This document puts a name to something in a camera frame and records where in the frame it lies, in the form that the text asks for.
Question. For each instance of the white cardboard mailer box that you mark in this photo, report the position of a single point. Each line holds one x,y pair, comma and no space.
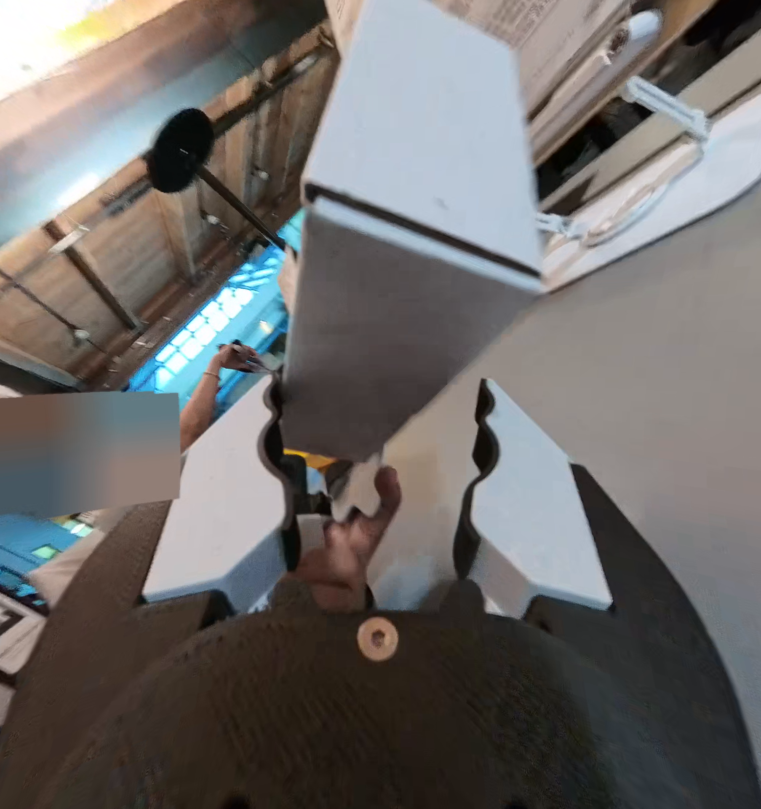
405,189

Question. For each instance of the black round disc on pole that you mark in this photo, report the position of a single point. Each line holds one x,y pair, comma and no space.
181,150

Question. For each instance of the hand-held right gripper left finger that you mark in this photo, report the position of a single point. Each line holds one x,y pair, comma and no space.
222,518

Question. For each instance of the grey desk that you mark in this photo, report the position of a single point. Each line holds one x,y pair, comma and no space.
671,379

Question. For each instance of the white instruction sheet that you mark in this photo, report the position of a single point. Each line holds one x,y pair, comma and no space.
544,25

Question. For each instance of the fiducial marker card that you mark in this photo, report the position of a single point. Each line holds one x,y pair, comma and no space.
1,626

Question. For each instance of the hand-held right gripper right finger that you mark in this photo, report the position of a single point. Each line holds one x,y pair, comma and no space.
538,524

